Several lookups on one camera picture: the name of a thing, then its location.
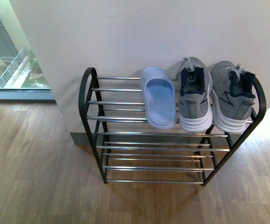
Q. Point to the grey sneaker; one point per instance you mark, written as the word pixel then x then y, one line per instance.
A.
pixel 194 101
pixel 232 96

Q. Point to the black metal shoe rack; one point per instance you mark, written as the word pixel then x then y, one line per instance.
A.
pixel 127 149

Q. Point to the light blue slipper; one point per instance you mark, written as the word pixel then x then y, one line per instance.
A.
pixel 159 97

